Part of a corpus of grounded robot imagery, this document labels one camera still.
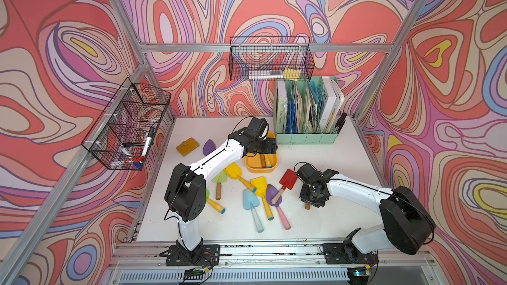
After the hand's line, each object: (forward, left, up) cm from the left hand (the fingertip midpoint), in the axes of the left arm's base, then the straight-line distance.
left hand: (273, 147), depth 87 cm
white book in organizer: (+22, -31, +10) cm, 39 cm away
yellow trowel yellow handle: (+1, +2, -14) cm, 14 cm away
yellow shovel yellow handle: (-11, +6, -15) cm, 19 cm away
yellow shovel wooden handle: (+2, +4, -14) cm, 15 cm away
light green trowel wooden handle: (-7, +25, -15) cm, 30 cm away
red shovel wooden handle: (-9, -7, -16) cm, 20 cm away
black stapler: (+31, -44, -16) cm, 56 cm away
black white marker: (-9, +46, +16) cm, 49 cm away
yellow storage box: (-1, +9, -13) cm, 16 cm away
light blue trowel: (-18, +10, -16) cm, 26 cm away
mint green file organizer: (+19, -13, +2) cm, 23 cm away
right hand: (-20, -15, -16) cm, 30 cm away
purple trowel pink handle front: (-14, +1, -16) cm, 21 cm away
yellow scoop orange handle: (-4, +18, -16) cm, 24 cm away
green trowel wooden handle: (-21, -14, -14) cm, 29 cm away
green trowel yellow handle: (-20, +27, -16) cm, 37 cm away
